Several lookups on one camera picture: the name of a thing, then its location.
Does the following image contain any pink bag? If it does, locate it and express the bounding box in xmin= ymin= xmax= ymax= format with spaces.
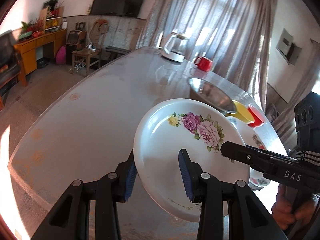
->
xmin=55 ymin=45 xmax=66 ymax=65

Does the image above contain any dark wooden bench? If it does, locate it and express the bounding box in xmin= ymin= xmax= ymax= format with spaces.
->
xmin=105 ymin=46 xmax=131 ymax=61

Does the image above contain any wooden chair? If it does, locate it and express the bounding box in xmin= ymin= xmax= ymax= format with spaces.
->
xmin=72 ymin=19 xmax=109 ymax=76

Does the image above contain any purple floral rimmed plate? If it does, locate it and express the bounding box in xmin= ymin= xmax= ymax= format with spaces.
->
xmin=249 ymin=168 xmax=271 ymax=191

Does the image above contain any wall electrical box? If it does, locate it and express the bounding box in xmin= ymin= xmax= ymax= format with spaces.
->
xmin=276 ymin=28 xmax=302 ymax=65

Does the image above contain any red plastic bowl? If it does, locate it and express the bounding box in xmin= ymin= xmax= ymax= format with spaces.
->
xmin=247 ymin=105 xmax=265 ymax=128

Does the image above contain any orange wooden desk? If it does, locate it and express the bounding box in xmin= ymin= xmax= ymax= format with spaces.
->
xmin=14 ymin=29 xmax=67 ymax=76

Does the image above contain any person's right hand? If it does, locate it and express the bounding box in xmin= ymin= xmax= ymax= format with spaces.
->
xmin=272 ymin=184 xmax=319 ymax=230

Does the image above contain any beige sheer curtain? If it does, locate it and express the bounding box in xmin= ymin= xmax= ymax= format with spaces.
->
xmin=136 ymin=0 xmax=278 ymax=109

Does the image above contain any yellow plastic bowl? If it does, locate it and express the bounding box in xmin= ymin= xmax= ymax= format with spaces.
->
xmin=226 ymin=100 xmax=254 ymax=124

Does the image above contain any white rose pattern plate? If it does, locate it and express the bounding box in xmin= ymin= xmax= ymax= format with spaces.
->
xmin=133 ymin=99 xmax=249 ymax=222

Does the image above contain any white glass electric kettle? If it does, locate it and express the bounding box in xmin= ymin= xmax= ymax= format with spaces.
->
xmin=160 ymin=32 xmax=189 ymax=63

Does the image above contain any black wall television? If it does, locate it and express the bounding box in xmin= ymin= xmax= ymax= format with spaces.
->
xmin=90 ymin=0 xmax=144 ymax=18

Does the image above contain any red mug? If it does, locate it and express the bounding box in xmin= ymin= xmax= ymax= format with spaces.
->
xmin=194 ymin=57 xmax=213 ymax=72

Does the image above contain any large stainless steel bowl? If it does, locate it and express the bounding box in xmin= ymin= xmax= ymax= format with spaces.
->
xmin=187 ymin=77 xmax=237 ymax=114

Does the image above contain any small old television set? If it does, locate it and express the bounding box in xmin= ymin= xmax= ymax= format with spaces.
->
xmin=66 ymin=30 xmax=86 ymax=44

